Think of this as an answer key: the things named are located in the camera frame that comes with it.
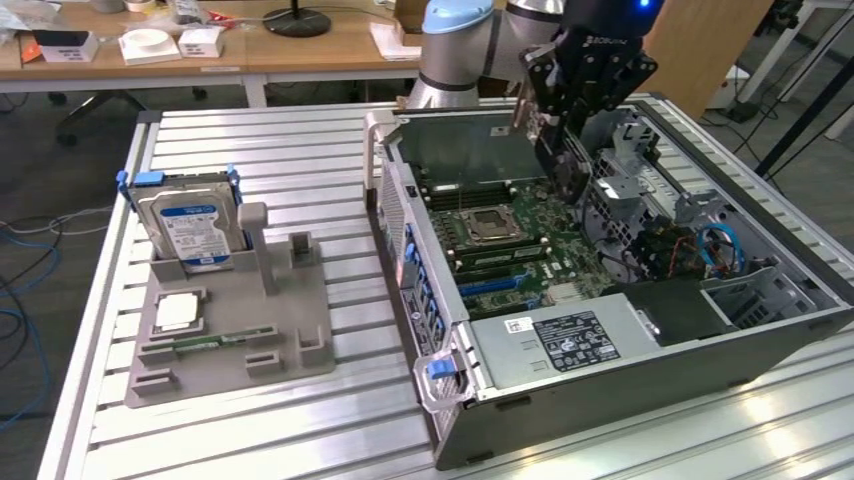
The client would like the hard disk with blue carrier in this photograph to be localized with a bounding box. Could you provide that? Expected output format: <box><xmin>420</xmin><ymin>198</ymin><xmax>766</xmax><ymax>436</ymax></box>
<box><xmin>112</xmin><ymin>164</ymin><xmax>252</xmax><ymax>276</ymax></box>

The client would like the white box with black lid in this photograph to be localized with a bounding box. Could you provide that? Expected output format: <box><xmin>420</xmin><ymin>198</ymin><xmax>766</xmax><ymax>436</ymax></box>
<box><xmin>31</xmin><ymin>29</ymin><xmax>100</xmax><ymax>64</ymax></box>

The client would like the small white cabinet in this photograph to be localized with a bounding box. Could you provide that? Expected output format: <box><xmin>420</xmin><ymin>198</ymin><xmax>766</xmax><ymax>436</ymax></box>
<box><xmin>706</xmin><ymin>64</ymin><xmax>753</xmax><ymax>111</ymax></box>

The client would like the grey metal drive cage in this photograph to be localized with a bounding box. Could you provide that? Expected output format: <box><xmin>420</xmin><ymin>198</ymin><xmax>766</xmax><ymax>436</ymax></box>
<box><xmin>579</xmin><ymin>112</ymin><xmax>689</xmax><ymax>251</ymax></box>

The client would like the blue network cable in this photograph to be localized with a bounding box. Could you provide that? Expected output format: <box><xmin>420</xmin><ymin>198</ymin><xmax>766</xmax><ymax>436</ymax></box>
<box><xmin>0</xmin><ymin>222</ymin><xmax>65</xmax><ymax>431</ymax></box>

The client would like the wooden desk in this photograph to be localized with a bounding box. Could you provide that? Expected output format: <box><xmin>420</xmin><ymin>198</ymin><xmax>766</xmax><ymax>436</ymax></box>
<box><xmin>0</xmin><ymin>0</ymin><xmax>610</xmax><ymax>109</ymax></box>

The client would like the grey power supply unit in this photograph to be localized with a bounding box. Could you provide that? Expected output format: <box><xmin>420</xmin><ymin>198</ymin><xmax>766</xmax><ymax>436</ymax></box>
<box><xmin>470</xmin><ymin>292</ymin><xmax>662</xmax><ymax>394</ymax></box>

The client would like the blue expansion slot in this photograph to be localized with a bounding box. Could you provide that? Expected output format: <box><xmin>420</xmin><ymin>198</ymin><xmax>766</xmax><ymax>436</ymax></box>
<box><xmin>458</xmin><ymin>275</ymin><xmax>532</xmax><ymax>297</ymax></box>

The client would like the white paper stack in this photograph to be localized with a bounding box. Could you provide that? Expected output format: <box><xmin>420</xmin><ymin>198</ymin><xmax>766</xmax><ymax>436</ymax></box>
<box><xmin>370</xmin><ymin>22</ymin><xmax>426</xmax><ymax>62</ymax></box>

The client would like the green RAM stick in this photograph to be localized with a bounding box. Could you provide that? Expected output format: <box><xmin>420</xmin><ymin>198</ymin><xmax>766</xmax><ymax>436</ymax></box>
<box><xmin>452</xmin><ymin>243</ymin><xmax>550</xmax><ymax>269</ymax></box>
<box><xmin>143</xmin><ymin>333</ymin><xmax>252</xmax><ymax>355</ymax></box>

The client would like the grey parts rack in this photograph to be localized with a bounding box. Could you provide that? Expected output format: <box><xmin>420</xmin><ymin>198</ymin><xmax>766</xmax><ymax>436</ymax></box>
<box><xmin>123</xmin><ymin>202</ymin><xmax>339</xmax><ymax>411</ymax></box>

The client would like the wooden cabinet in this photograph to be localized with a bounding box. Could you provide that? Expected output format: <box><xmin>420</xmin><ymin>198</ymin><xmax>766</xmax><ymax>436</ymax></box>
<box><xmin>626</xmin><ymin>0</ymin><xmax>775</xmax><ymax>121</ymax></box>

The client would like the brown cardboard box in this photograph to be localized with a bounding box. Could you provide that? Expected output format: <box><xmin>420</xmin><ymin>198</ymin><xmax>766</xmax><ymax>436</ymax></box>
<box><xmin>392</xmin><ymin>0</ymin><xmax>432</xmax><ymax>35</ymax></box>

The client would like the grey disk bay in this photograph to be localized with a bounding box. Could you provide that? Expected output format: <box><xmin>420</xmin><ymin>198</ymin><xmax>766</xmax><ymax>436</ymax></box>
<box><xmin>699</xmin><ymin>267</ymin><xmax>835</xmax><ymax>331</ymax></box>

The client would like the black office chair base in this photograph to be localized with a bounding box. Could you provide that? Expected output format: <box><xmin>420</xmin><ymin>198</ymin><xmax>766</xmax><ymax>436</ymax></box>
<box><xmin>56</xmin><ymin>92</ymin><xmax>145</xmax><ymax>146</ymax></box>

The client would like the black graphics card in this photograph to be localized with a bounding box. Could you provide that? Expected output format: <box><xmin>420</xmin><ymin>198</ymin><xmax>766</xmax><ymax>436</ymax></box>
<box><xmin>510</xmin><ymin>74</ymin><xmax>596</xmax><ymax>204</ymax></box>

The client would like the blue wire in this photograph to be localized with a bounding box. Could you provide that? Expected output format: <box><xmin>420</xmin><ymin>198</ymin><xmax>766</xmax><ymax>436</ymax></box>
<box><xmin>693</xmin><ymin>222</ymin><xmax>746</xmax><ymax>276</ymax></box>

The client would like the CPU socket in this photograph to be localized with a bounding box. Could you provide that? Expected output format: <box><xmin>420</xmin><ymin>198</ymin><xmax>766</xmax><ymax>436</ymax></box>
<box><xmin>463</xmin><ymin>204</ymin><xmax>519</xmax><ymax>246</ymax></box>

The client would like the black slanted pole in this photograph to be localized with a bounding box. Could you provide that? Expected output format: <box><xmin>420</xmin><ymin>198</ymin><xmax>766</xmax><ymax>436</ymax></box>
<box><xmin>753</xmin><ymin>0</ymin><xmax>854</xmax><ymax>179</ymax></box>

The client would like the plain white box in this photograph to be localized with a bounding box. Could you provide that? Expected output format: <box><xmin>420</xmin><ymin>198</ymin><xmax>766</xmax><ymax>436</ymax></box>
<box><xmin>176</xmin><ymin>25</ymin><xmax>227</xmax><ymax>59</ymax></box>

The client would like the dark grey PC case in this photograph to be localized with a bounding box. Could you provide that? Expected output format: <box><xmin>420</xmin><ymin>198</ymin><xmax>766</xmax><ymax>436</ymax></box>
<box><xmin>362</xmin><ymin>91</ymin><xmax>854</xmax><ymax>471</ymax></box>

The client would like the silver CPU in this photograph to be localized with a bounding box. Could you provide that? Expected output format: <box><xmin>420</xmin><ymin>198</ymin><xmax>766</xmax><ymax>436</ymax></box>
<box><xmin>151</xmin><ymin>294</ymin><xmax>205</xmax><ymax>335</ymax></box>

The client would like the black lamp base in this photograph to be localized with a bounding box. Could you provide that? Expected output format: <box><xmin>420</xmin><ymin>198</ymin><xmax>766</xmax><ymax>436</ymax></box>
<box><xmin>262</xmin><ymin>0</ymin><xmax>334</xmax><ymax>37</ymax></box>

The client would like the green motherboard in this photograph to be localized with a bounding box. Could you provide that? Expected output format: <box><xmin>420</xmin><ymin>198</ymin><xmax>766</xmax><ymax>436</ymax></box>
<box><xmin>412</xmin><ymin>172</ymin><xmax>628</xmax><ymax>321</ymax></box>

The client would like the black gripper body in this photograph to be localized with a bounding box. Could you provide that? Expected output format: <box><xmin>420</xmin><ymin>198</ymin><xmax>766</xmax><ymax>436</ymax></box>
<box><xmin>551</xmin><ymin>0</ymin><xmax>662</xmax><ymax>109</ymax></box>

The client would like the white round-hole box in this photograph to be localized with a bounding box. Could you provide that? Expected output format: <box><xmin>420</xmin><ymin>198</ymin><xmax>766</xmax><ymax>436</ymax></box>
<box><xmin>117</xmin><ymin>28</ymin><xmax>183</xmax><ymax>66</ymax></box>

